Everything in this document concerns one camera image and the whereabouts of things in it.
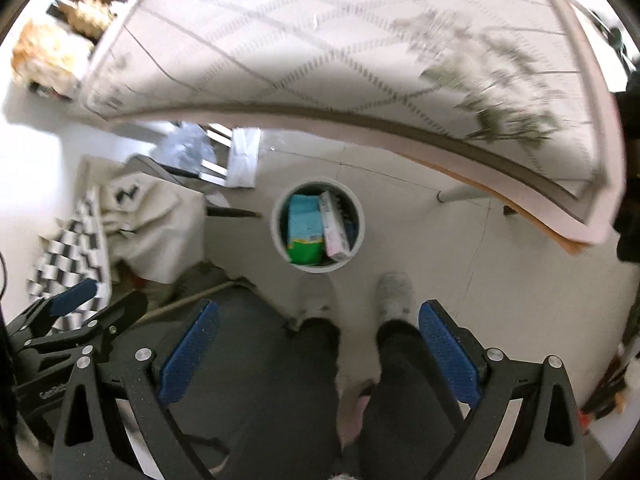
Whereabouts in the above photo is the blue green snack bag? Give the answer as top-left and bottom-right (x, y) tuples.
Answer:
(286, 194), (324, 266)

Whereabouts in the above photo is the round white trash bin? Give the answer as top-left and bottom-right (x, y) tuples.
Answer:
(270, 178), (366, 274)

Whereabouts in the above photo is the checkered black white cloth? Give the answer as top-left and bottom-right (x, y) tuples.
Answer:
(27, 185), (112, 334)

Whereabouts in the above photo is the person's right leg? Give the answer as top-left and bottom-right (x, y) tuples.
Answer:
(358, 273), (463, 479)

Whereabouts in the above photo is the beige sofa cushion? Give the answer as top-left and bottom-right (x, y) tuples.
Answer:
(100, 155), (206, 285)

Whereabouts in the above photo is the pink tissue box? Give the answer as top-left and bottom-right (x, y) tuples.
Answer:
(319, 191), (350, 261)

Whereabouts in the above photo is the yellow flower bouquet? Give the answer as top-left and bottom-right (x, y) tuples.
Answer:
(11, 16), (94, 100)

